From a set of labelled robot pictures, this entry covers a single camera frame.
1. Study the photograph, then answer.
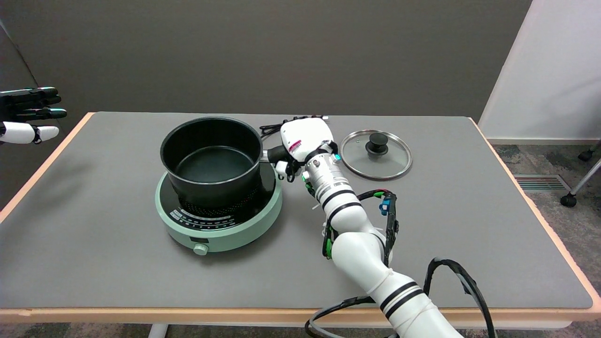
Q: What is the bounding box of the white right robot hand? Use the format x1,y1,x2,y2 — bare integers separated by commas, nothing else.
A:
275,115,339,183

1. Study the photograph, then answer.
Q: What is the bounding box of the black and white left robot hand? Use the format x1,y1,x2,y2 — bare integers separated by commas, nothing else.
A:
0,87,68,145

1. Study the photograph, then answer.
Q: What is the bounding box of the black soup pot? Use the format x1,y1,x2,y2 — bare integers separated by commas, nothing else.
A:
160,116,289,210

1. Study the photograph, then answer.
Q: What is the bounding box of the glass pot lid black knob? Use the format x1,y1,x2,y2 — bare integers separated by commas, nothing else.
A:
340,130,413,181

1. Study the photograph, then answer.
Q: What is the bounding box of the green round induction stove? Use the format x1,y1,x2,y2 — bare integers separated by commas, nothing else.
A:
155,162,283,256

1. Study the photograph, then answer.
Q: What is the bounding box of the grey table mat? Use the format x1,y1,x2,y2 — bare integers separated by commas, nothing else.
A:
0,112,594,309

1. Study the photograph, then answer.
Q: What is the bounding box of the metal floor vent grille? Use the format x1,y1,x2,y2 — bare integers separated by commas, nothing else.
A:
513,175,571,192

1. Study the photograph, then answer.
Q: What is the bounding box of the grey chair leg with caster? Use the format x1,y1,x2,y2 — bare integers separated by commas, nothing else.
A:
560,159,601,208

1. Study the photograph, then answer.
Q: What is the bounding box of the black chair caster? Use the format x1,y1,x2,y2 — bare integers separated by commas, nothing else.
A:
578,141,601,163

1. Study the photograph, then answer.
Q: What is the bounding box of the black cable with green tags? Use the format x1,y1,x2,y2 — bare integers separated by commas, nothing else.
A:
305,181,335,260

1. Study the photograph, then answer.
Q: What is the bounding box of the black cable with blue connector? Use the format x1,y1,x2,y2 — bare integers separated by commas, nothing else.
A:
357,189,400,266

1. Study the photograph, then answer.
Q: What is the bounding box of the black and grey cable loop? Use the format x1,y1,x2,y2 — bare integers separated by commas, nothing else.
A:
304,296,400,338

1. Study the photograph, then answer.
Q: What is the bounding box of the thick black wrapped cable loop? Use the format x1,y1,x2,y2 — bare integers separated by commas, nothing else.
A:
424,258,498,338

